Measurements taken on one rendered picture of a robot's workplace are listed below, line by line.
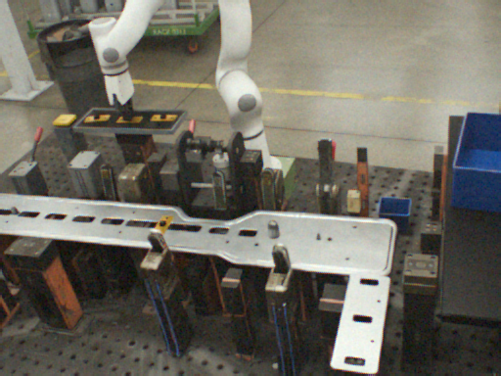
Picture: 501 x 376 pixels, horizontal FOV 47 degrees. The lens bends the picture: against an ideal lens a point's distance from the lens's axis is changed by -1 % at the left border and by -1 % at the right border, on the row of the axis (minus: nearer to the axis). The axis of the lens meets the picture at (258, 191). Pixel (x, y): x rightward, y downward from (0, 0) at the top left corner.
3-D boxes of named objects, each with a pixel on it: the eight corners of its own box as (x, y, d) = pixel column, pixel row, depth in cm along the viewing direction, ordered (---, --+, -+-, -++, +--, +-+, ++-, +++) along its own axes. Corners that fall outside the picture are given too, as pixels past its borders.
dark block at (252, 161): (257, 264, 196) (239, 161, 172) (262, 251, 201) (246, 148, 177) (271, 266, 195) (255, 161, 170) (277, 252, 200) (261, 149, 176)
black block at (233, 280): (229, 363, 164) (211, 291, 147) (241, 334, 172) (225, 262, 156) (256, 367, 162) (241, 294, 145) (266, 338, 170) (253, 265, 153)
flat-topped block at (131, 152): (145, 231, 219) (113, 128, 193) (153, 218, 225) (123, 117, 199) (168, 234, 216) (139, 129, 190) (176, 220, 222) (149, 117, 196)
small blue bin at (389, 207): (377, 233, 201) (377, 213, 196) (380, 215, 209) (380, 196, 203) (409, 236, 198) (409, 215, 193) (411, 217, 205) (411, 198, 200)
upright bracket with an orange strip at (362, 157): (360, 282, 183) (355, 148, 154) (361, 279, 184) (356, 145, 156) (370, 283, 182) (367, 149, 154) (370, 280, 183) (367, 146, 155)
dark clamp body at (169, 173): (175, 266, 201) (149, 176, 179) (189, 242, 211) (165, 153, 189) (204, 270, 198) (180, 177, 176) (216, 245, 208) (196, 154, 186)
